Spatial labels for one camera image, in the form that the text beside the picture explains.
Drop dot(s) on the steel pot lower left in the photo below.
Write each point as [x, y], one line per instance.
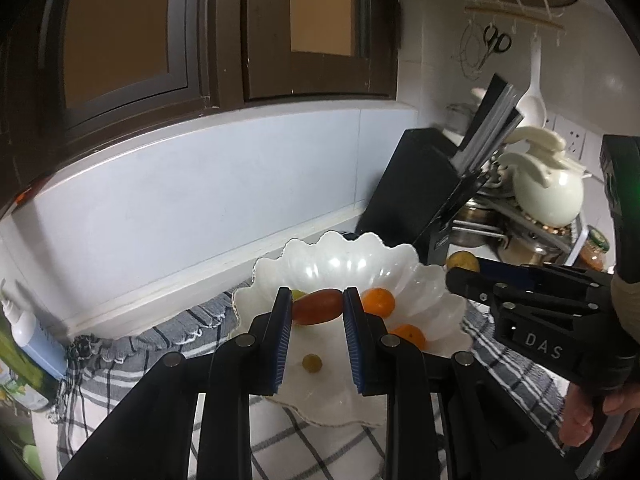
[477, 224]

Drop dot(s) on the green round fruit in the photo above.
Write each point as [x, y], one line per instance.
[297, 294]

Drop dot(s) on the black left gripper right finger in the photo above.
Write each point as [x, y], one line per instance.
[445, 417]

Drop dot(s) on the dark wooden window frame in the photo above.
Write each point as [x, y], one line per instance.
[78, 76]

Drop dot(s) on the black knife block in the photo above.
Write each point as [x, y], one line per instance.
[419, 195]

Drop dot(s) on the white ceramic pitcher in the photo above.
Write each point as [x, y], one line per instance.
[547, 183]

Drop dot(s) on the jar of red sauce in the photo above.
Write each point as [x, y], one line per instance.
[593, 253]

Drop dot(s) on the orange tangerine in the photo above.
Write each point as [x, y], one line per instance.
[378, 301]
[411, 333]

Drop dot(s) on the white scalloped bowl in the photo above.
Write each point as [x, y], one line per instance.
[330, 398]

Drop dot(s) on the red oblong fruit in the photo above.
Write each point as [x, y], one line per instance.
[318, 307]

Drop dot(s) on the white wall socket strip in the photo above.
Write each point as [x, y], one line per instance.
[573, 134]

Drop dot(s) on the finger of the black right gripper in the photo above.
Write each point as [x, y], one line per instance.
[500, 271]
[537, 287]

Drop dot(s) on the steel pot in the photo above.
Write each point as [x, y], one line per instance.
[477, 224]
[522, 250]

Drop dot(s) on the steel pot lower right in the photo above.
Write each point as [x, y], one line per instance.
[522, 250]

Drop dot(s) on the black scissors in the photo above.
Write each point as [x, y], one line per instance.
[495, 42]

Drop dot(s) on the checkered kitchen cloth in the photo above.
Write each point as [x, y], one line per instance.
[102, 371]

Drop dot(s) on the white blue pump bottle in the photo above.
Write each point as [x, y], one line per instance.
[35, 340]

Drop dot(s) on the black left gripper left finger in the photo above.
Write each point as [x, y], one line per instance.
[149, 433]

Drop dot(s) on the green dish soap bottle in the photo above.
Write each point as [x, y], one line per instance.
[21, 378]

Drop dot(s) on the small yellow-brown fruit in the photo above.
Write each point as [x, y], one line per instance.
[312, 363]
[463, 260]

